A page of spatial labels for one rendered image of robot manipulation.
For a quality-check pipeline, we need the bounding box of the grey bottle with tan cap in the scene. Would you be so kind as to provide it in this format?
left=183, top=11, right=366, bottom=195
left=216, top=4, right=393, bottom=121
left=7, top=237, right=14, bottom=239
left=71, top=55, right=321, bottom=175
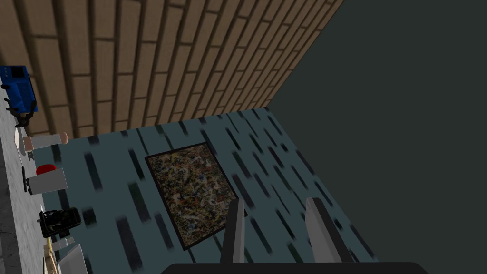
left=15, top=131, right=70, bottom=153

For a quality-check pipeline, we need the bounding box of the black coffee machine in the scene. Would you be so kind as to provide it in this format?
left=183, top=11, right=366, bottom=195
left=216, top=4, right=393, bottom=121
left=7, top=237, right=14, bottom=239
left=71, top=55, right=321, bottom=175
left=37, top=207, right=82, bottom=239

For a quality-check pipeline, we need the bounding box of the pale grey box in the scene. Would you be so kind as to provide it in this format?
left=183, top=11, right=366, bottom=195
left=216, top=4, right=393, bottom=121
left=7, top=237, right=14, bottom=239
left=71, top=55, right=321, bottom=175
left=56, top=243, right=89, bottom=274

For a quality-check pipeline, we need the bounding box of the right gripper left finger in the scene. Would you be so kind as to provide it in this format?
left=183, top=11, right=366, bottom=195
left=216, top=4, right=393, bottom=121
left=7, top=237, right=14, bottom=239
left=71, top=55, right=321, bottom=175
left=220, top=197, right=246, bottom=264

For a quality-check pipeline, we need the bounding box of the blue box appliance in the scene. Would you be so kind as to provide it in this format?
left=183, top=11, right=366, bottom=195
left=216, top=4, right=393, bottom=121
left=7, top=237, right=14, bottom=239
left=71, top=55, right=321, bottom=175
left=0, top=65, right=39, bottom=115

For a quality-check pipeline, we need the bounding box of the framed speckled wall picture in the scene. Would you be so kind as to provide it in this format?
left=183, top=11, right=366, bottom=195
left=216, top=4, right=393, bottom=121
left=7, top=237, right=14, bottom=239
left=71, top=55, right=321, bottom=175
left=144, top=142, right=248, bottom=252

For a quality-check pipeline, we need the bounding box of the grey canister with red lid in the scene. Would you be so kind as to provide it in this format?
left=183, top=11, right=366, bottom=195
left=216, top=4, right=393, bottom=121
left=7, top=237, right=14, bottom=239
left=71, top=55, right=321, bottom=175
left=25, top=164, right=69, bottom=196

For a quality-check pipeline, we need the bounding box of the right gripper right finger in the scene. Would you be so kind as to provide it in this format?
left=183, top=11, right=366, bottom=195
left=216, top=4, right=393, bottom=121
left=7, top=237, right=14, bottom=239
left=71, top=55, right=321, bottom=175
left=305, top=197, right=355, bottom=263

